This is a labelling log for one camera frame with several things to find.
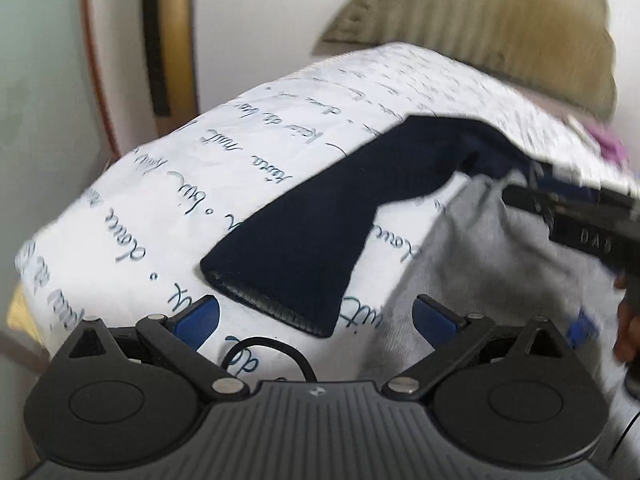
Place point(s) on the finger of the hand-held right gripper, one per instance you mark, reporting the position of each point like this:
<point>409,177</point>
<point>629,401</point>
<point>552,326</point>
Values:
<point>530,200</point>

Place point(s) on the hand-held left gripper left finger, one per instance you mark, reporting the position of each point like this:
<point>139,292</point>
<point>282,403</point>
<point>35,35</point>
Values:
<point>196,321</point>

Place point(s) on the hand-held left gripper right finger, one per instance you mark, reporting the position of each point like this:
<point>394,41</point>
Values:
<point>434,316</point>

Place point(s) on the grey small garment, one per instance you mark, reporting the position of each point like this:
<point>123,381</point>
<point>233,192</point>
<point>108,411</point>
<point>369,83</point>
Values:
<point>500,270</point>

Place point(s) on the navy blue small garment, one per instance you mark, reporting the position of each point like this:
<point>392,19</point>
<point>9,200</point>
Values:
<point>310,240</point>

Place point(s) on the person's right hand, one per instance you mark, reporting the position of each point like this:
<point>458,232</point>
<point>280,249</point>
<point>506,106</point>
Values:
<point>626,330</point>

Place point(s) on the purple cloth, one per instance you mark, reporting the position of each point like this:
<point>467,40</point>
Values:
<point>607,142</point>

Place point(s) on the white script-printed bed sheet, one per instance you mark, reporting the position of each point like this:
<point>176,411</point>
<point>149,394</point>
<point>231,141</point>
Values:
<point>175,185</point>

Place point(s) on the yellow cloth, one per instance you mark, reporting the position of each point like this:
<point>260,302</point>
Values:
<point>20,312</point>

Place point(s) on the olive padded headboard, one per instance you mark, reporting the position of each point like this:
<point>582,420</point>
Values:
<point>480,25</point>

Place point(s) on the wooden door frame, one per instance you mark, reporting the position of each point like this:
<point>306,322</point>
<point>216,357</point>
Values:
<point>175,35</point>

